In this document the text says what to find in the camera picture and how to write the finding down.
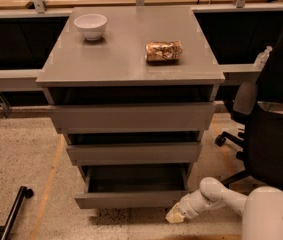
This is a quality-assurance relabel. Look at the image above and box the grey bottom drawer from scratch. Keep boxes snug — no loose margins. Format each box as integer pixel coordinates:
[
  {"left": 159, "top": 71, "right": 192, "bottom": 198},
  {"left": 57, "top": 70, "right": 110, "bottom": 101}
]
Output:
[{"left": 75, "top": 163, "right": 188, "bottom": 209}]

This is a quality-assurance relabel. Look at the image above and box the grey drawer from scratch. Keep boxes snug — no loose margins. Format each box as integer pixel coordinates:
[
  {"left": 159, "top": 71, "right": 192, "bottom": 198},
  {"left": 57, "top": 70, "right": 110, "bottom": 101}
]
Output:
[
  {"left": 51, "top": 102, "right": 215, "bottom": 133},
  {"left": 67, "top": 142, "right": 201, "bottom": 165},
  {"left": 75, "top": 163, "right": 188, "bottom": 209}
]

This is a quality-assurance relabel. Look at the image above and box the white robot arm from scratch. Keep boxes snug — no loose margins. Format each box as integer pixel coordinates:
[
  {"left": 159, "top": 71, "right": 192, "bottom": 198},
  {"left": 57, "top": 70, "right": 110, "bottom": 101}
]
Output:
[{"left": 165, "top": 177, "right": 283, "bottom": 240}]

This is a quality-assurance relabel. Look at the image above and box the grey middle drawer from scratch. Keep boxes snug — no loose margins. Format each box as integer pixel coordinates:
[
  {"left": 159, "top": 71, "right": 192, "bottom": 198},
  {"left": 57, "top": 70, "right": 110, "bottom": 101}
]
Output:
[{"left": 67, "top": 142, "right": 201, "bottom": 165}]

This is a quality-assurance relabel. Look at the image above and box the grey top drawer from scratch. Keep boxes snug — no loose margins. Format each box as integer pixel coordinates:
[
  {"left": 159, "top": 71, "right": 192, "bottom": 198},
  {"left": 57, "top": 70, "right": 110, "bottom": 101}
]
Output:
[{"left": 51, "top": 102, "right": 215, "bottom": 133}]

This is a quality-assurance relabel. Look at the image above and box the grey drawer cabinet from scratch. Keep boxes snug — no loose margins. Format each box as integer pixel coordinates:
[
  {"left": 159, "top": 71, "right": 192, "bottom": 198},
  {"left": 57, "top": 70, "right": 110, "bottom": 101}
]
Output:
[{"left": 35, "top": 5, "right": 226, "bottom": 185}]

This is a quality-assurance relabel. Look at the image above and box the black office chair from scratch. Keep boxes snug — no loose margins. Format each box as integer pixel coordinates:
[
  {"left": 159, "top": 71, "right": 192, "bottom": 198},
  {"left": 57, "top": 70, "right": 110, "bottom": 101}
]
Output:
[{"left": 215, "top": 30, "right": 283, "bottom": 190}]

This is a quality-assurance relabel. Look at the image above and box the black chair base leg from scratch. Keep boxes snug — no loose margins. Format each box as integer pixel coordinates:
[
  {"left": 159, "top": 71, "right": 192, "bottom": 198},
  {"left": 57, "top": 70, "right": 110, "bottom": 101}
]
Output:
[{"left": 0, "top": 186, "right": 34, "bottom": 240}]

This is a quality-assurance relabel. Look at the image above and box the clear plastic bottle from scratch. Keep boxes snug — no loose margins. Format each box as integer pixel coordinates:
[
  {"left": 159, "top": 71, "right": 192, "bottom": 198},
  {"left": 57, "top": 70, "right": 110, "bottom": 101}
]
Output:
[{"left": 253, "top": 46, "right": 273, "bottom": 70}]

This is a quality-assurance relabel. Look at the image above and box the white ceramic bowl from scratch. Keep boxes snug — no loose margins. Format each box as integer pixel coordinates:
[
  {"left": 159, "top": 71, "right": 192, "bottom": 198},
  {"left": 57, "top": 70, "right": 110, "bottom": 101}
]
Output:
[{"left": 74, "top": 14, "right": 108, "bottom": 40}]

